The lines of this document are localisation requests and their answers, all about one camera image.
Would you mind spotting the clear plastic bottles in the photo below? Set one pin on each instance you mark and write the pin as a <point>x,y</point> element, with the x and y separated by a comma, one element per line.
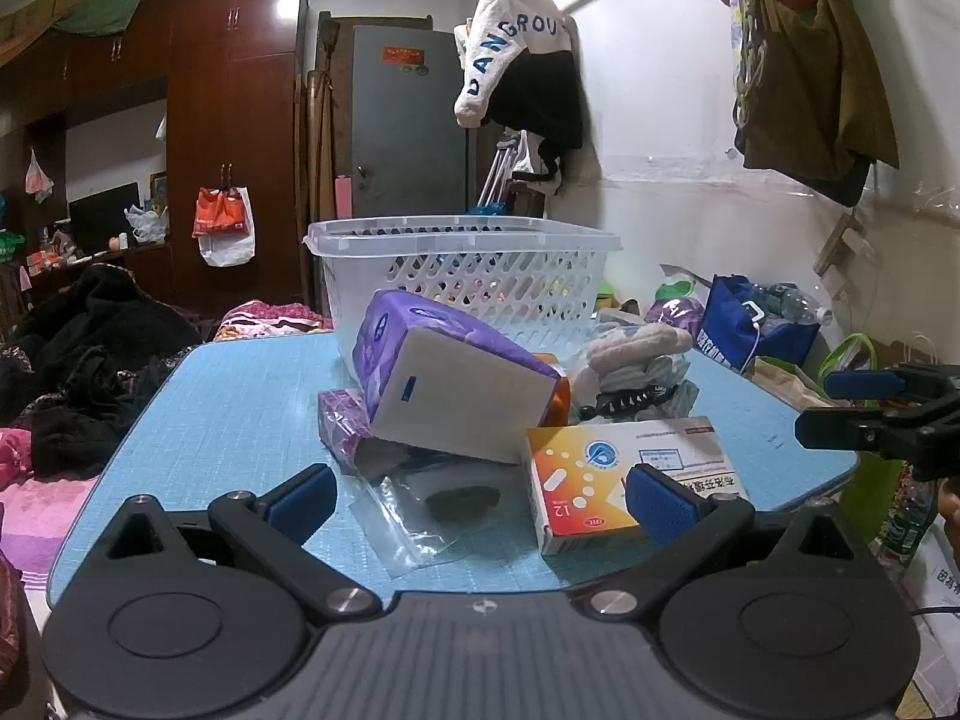
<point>791,304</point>

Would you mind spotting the white plastic basket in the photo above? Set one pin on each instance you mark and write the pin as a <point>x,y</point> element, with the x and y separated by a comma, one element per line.
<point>465,270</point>

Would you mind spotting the beige fuzzy sock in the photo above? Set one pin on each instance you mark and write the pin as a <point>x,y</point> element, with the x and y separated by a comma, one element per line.
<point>637,345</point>

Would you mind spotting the white orange medicine box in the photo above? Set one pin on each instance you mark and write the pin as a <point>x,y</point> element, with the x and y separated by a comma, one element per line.
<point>592,472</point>

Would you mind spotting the person's right hand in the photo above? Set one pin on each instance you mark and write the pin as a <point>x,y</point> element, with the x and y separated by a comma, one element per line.
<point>949,504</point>

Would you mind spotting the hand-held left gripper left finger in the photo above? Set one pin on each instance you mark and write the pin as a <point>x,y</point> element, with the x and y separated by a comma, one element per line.
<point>301,504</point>

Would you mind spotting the blue shopping bag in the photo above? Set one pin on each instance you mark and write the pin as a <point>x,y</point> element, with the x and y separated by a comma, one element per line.
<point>731,326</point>

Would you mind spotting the pink board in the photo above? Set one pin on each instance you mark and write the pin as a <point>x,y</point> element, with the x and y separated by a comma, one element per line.
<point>343,196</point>

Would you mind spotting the green cloth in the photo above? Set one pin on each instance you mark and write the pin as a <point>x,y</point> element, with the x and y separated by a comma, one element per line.
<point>105,7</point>

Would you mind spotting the black television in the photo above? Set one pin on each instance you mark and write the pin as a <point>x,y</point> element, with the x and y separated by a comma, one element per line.
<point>101,217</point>

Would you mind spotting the small purple packet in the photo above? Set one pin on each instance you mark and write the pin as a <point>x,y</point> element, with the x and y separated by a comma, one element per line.
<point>341,424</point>

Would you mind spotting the orange packet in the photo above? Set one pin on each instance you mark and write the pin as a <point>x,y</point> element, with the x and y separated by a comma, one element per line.
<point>561,401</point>

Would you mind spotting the metal folding frame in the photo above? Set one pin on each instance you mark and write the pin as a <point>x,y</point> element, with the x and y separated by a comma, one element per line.
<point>496,176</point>

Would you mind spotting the orange white plastic bag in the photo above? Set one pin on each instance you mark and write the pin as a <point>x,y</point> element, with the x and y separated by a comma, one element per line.
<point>221,221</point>

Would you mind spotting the dark wooden wardrobe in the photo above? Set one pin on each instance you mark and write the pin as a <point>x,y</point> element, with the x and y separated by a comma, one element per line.
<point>240,112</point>

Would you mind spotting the white hooded sweatshirt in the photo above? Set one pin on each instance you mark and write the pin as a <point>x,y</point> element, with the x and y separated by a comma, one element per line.
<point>510,22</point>

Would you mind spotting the grey metal door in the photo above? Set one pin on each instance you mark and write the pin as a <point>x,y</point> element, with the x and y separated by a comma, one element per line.
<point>409,135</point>

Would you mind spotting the bright green bag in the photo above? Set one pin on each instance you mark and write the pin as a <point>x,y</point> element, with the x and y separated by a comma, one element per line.
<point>876,487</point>

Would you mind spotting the clear plastic zip bag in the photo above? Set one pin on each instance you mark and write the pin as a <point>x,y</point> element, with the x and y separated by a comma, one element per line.
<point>401,529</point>

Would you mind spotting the hanging olive brown bag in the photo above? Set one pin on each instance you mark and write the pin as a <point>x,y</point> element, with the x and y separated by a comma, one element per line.
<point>817,90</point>

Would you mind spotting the purple plastic bag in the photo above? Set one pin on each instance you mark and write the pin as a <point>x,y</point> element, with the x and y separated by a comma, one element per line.
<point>671,313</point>

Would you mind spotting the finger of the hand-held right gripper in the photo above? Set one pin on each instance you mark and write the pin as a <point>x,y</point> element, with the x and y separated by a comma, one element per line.
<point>840,427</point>
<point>862,384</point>

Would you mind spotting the black hair clip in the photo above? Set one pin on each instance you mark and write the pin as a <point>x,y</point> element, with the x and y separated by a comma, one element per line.
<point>615,401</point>

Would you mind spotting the wooden wall bracket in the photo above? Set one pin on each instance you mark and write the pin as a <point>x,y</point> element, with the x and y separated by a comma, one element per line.
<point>844,244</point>

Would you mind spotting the pink blanket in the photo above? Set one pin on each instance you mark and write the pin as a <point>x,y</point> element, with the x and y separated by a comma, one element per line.
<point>41,510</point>

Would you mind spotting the black hanging garment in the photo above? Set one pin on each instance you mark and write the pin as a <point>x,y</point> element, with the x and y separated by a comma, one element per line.
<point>544,101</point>

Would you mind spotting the pink white hanging bag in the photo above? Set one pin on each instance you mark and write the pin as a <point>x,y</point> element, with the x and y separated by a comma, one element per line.
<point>37,178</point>

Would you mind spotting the pile of black clothes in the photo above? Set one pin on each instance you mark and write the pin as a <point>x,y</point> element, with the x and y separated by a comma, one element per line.
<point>97,345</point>

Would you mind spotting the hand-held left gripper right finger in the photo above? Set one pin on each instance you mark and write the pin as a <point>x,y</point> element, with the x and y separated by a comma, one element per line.
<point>660,510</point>

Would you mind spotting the floral quilt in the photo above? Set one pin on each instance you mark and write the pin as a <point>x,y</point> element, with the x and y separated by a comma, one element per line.
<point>266,319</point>

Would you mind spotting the brown paper bag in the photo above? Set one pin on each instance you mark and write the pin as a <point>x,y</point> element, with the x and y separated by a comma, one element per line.
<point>784,384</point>

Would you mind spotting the purple tissue pack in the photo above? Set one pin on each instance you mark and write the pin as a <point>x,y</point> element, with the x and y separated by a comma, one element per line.
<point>450,390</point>

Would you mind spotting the white black garment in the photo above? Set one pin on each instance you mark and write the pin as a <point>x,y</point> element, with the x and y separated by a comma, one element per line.
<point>544,165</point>

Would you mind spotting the green white packet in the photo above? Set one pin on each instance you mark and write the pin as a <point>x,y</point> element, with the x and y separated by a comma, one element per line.
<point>679,286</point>

